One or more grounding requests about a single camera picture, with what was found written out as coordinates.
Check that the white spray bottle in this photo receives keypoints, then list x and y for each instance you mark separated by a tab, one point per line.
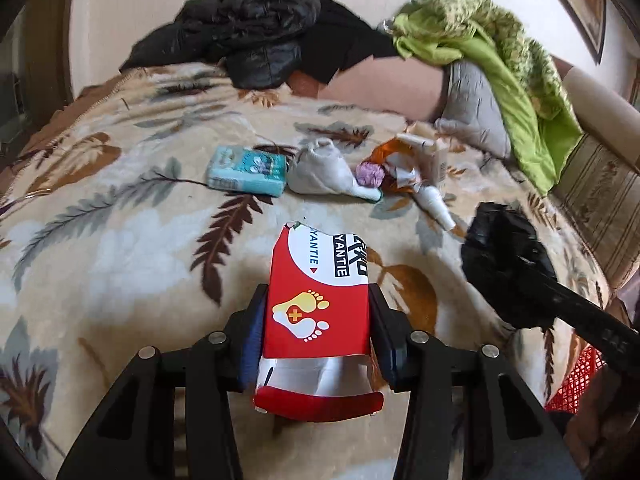
430	200

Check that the orange plastic wrapper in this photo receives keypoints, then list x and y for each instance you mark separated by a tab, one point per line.
399	161

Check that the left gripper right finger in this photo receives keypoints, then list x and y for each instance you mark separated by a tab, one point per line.
507	432

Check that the leaf-pattern beige blanket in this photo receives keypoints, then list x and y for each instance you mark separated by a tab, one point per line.
111	240

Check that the grey quilted pillow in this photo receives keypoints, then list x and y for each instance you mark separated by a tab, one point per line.
472	113

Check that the teal tissue packet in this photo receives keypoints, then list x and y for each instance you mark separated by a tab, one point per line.
236	169

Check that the white sock with green trim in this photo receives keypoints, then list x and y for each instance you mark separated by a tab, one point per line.
319	168

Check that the red mesh waste basket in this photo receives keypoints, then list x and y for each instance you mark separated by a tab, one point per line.
576	383

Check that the black plastic bag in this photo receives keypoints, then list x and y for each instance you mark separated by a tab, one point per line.
504	260

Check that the pink bed sheet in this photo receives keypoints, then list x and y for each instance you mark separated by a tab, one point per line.
404	86

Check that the red white foot-print box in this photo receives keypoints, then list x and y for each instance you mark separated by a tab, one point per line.
316	363

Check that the green quilted comforter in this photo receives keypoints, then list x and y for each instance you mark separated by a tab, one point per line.
533	102

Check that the pink paper ball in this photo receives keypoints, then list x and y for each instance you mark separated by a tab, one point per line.
369	174

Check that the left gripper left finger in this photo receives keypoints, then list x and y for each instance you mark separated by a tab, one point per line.
130	435

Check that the striped brown sofa cushion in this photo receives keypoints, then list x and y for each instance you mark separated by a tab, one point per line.
599	192

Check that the black puffer jacket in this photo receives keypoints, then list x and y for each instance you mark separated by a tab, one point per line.
260	43

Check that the beige cardboard box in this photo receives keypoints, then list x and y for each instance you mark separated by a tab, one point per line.
429	151

